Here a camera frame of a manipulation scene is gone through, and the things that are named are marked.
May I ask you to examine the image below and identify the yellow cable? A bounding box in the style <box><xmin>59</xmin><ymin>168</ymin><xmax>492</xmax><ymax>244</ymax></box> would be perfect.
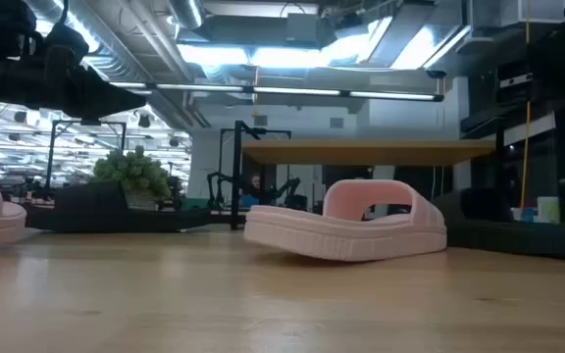
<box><xmin>519</xmin><ymin>0</ymin><xmax>533</xmax><ymax>212</ymax></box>

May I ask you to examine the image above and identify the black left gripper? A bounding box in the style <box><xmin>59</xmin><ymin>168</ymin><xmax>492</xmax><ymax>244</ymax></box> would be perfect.
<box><xmin>0</xmin><ymin>57</ymin><xmax>146</xmax><ymax>120</ymax></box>

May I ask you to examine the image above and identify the black background rig frame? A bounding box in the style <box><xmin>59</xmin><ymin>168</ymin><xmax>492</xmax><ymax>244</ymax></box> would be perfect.
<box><xmin>43</xmin><ymin>119</ymin><xmax>128</xmax><ymax>197</ymax></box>

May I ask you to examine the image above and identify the wooden shelf with black frame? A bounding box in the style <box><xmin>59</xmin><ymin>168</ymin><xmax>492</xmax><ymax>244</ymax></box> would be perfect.
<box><xmin>230</xmin><ymin>120</ymin><xmax>505</xmax><ymax>231</ymax></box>

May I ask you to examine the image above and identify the white and green container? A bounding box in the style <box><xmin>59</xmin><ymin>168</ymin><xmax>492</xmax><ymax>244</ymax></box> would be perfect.
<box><xmin>537</xmin><ymin>195</ymin><xmax>562</xmax><ymax>225</ymax></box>

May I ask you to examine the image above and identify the long ceiling light bar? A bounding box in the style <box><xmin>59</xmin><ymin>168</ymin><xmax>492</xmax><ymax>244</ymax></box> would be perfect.
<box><xmin>109</xmin><ymin>80</ymin><xmax>445</xmax><ymax>103</ymax></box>

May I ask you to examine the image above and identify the person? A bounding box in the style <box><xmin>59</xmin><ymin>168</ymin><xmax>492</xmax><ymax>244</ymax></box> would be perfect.
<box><xmin>242</xmin><ymin>174</ymin><xmax>265</xmax><ymax>200</ymax></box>

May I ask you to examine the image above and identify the pale green spiky potted plant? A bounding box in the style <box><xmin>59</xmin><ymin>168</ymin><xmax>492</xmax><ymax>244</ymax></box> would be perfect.
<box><xmin>90</xmin><ymin>145</ymin><xmax>172</xmax><ymax>212</ymax></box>

